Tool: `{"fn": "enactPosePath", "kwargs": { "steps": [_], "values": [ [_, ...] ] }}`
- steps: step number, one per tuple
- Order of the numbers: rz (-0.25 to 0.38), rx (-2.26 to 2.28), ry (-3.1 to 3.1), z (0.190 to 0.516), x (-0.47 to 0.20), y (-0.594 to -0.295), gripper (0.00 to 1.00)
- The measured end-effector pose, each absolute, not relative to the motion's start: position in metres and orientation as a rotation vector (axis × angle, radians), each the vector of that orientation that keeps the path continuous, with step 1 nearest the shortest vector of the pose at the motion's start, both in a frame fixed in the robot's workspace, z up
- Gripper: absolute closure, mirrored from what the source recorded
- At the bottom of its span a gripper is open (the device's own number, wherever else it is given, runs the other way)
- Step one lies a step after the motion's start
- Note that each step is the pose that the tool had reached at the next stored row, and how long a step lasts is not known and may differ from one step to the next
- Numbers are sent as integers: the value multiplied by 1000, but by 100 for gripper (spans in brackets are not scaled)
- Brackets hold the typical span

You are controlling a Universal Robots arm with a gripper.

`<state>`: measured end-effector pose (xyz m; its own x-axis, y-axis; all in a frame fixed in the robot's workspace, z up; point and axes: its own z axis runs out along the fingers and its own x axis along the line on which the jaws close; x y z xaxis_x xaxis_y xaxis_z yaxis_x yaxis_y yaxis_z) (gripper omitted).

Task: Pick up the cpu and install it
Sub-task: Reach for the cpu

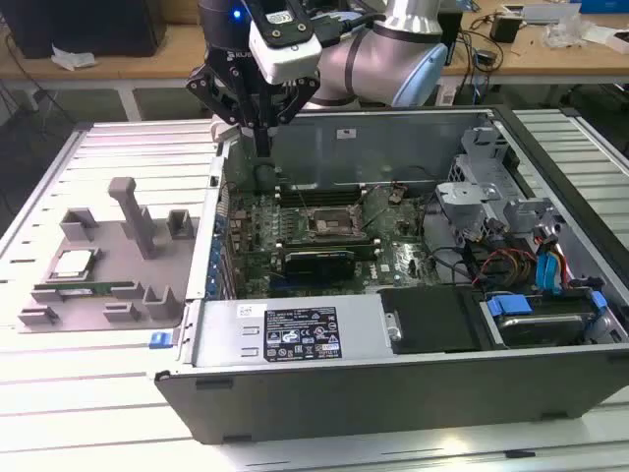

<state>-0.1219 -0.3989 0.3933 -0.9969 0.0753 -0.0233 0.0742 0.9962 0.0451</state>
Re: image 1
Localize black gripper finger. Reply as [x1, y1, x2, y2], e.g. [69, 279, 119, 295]
[185, 65, 263, 158]
[262, 73, 320, 158]

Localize silver CPU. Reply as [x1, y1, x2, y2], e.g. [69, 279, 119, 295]
[51, 249, 95, 277]

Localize wooden desk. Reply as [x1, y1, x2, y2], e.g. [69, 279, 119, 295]
[0, 0, 629, 94]

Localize large black tower box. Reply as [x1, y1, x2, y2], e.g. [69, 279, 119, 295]
[9, 0, 168, 60]

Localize black cylindrical part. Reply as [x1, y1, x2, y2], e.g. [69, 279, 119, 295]
[254, 164, 278, 193]

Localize black RAM slot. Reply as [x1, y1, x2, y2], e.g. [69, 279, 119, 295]
[277, 189, 366, 196]
[277, 193, 366, 201]
[278, 239, 379, 247]
[278, 236, 379, 244]
[277, 184, 366, 192]
[277, 198, 366, 206]
[278, 242, 379, 250]

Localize crumpled white paper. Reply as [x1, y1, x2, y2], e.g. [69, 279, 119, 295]
[50, 42, 98, 71]

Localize black desktop box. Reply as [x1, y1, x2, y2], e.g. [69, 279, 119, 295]
[439, 9, 464, 68]

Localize green motherboard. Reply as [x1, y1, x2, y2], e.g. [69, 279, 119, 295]
[223, 182, 443, 299]

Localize dark RAM stick with label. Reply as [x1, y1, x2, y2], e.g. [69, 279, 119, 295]
[277, 244, 380, 263]

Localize black graphics card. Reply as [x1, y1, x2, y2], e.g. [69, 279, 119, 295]
[283, 249, 357, 284]

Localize silver metal drive cage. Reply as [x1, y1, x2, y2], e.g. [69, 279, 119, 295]
[434, 125, 566, 247]

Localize grey parts rack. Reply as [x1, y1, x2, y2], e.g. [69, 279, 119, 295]
[16, 176, 201, 336]

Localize small black cube box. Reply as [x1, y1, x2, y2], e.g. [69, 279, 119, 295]
[489, 13, 523, 44]

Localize green RAM stick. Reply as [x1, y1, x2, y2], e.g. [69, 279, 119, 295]
[32, 279, 138, 297]

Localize silver power supply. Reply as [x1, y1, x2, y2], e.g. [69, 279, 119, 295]
[192, 293, 395, 369]

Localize white flat tray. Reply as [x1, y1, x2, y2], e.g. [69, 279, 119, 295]
[499, 2, 582, 25]

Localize black plastic shroud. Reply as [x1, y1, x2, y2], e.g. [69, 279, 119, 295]
[378, 286, 487, 356]

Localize clear plastic bags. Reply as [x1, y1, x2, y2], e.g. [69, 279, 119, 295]
[542, 13, 590, 51]

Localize blue disk carrier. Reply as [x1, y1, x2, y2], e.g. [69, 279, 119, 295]
[486, 290, 606, 340]

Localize white flat box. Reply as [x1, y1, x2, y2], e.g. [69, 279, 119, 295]
[584, 24, 629, 54]

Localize black open PC case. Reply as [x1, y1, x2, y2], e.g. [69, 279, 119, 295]
[152, 103, 629, 446]

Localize hard disk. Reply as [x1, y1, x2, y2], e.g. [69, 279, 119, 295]
[494, 314, 589, 348]

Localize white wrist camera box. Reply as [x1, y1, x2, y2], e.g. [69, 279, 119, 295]
[248, 0, 324, 86]

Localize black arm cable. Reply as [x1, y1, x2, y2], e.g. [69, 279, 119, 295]
[314, 10, 389, 48]

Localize yellow black power wires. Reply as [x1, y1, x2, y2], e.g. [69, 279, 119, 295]
[471, 247, 538, 291]

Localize blue flat wire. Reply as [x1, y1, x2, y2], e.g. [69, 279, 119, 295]
[534, 244, 566, 297]

